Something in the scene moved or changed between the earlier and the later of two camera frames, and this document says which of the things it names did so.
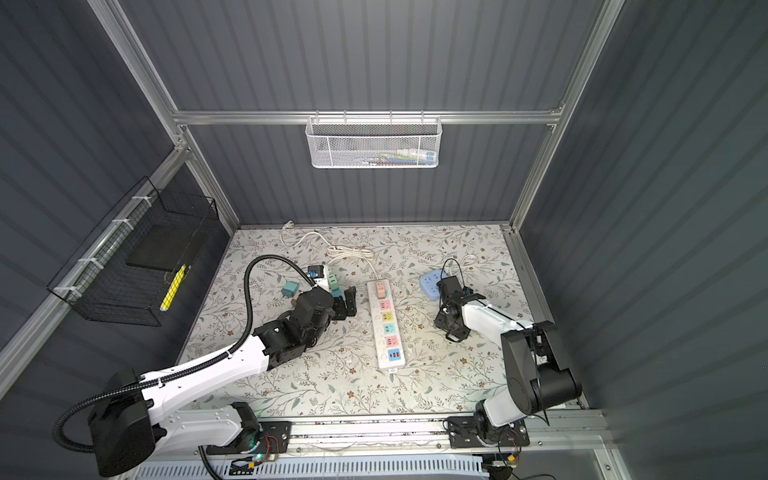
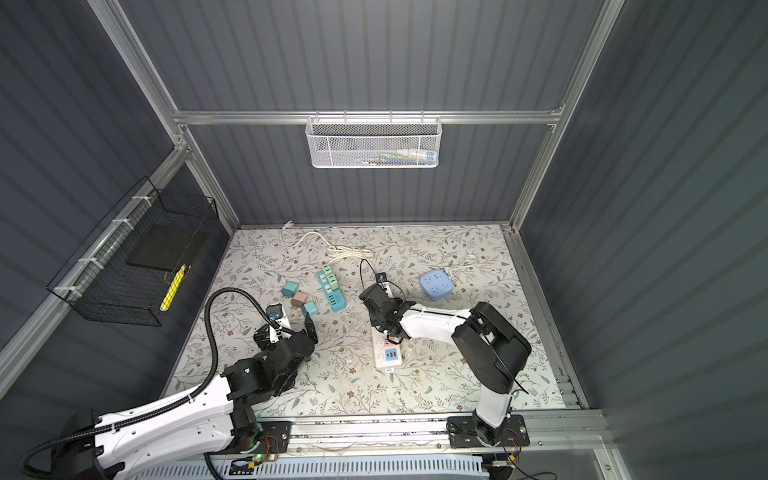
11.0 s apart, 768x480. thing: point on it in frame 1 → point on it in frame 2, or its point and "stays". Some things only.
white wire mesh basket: x=373 y=142 stays
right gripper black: x=440 y=321 → x=374 y=319
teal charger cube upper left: x=289 y=288 stays
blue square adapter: x=428 y=283 stays
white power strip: x=334 y=252 stays
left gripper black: x=341 y=312 → x=310 y=331
